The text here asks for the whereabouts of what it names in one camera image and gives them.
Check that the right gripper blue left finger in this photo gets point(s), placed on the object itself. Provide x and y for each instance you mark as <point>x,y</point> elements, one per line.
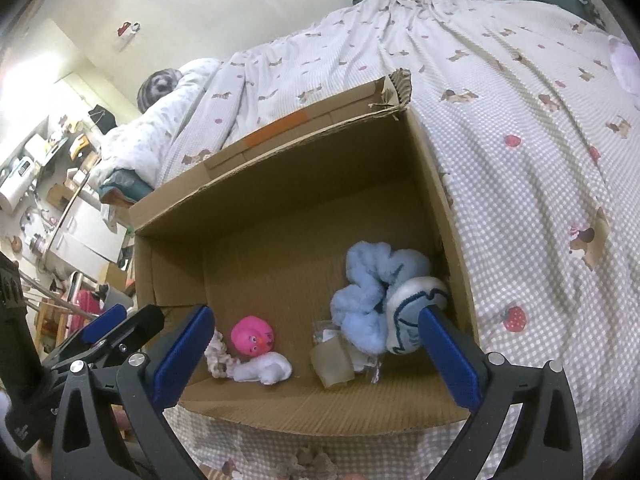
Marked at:
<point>87,443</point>

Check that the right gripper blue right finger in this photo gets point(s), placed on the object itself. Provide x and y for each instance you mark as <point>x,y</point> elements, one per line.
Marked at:
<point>545,441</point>

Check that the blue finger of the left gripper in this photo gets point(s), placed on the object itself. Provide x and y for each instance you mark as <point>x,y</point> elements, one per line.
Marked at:
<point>103,324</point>
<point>111,350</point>

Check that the beige frilly scrunchie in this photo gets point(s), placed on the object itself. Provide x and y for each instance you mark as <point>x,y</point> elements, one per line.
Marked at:
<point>220,363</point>

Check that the pink round plush toy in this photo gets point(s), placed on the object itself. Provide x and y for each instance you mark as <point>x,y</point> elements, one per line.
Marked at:
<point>252,336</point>

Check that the white cloth bunny toy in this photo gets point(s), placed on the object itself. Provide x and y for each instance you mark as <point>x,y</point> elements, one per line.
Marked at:
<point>268,369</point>

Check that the clear plastic packet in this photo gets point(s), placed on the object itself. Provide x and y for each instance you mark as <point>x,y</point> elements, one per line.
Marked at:
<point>366,365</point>

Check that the white blue whale plush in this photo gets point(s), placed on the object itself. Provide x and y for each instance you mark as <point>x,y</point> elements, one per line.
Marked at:
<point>403,309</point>

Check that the light blue fluffy scrunchie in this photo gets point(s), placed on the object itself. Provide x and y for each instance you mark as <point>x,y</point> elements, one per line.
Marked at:
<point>374,271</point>

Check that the person's left hand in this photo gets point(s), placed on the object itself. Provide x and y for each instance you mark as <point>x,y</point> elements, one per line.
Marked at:
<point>37,464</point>

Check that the white fluffy blanket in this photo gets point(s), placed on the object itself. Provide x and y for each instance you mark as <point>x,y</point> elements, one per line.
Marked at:
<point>142,144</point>

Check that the open brown cardboard box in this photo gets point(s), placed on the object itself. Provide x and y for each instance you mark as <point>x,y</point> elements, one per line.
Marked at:
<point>262,228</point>

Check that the black hanging bag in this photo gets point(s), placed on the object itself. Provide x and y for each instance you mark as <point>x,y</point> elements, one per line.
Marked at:
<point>103,118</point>

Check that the grey striped pillow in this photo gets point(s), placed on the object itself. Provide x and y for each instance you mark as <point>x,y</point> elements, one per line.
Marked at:
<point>156,86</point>

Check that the checkered dog print bedsheet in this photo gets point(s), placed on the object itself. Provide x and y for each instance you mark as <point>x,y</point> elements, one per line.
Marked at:
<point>537,146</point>

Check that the pink ruffled cloth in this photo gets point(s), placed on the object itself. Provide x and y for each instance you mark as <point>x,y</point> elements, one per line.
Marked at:
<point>625,64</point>

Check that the wooden chair yellow frame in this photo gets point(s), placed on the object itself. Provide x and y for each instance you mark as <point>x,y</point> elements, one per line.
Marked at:
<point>51,313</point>

